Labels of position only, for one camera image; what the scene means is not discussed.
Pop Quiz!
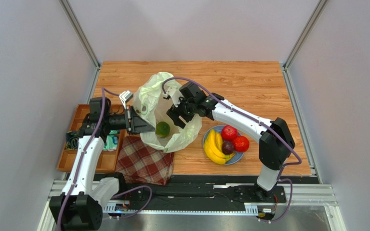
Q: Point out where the red plaid cloth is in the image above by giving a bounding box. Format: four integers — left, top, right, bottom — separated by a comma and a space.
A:
115, 136, 174, 185

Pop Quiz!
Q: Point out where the yellow fake banana bunch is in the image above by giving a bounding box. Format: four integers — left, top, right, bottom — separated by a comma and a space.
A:
202, 129, 236, 165

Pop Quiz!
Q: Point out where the dark purple fake fruit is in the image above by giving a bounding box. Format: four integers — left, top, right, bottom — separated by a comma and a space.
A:
221, 141, 235, 155

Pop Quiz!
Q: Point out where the green fake lime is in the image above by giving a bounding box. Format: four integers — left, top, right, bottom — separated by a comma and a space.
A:
156, 121, 171, 138

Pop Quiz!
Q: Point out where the pale green plastic bag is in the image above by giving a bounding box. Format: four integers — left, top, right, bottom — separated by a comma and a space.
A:
133, 72, 202, 153

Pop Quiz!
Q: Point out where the orange wooden organizer tray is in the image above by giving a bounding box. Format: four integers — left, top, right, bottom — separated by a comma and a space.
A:
56, 103, 128, 173

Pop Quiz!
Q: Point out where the dark item in tray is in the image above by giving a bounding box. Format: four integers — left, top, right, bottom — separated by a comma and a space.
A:
65, 130, 79, 150

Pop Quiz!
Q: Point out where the red fake tomato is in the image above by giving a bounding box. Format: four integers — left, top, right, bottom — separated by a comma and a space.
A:
232, 136, 250, 153

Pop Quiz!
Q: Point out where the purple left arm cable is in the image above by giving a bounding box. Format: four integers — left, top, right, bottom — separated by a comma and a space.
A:
56, 88, 153, 231

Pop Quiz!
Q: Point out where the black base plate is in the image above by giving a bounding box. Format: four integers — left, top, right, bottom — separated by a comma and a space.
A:
117, 175, 288, 212

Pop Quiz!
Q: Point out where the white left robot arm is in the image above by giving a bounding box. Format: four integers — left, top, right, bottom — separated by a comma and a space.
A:
49, 96, 155, 231

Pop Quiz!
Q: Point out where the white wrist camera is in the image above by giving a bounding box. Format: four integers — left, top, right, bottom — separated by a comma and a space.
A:
162, 87, 183, 107
119, 90, 133, 109

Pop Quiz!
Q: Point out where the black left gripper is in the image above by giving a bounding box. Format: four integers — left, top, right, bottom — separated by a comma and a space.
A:
105, 106, 155, 136

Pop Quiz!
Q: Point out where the aluminium frame rail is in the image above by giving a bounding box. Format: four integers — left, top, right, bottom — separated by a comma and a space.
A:
37, 179, 346, 231

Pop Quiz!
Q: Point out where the red fake apple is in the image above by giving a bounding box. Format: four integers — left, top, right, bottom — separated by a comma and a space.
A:
221, 125, 238, 141

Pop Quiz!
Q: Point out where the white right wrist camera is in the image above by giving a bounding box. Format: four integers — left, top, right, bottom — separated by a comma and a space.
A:
162, 87, 183, 107

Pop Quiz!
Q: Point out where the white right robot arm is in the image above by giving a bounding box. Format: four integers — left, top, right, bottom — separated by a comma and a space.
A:
162, 80, 295, 192

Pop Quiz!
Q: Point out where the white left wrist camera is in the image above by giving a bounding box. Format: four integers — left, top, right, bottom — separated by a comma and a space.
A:
119, 90, 133, 109

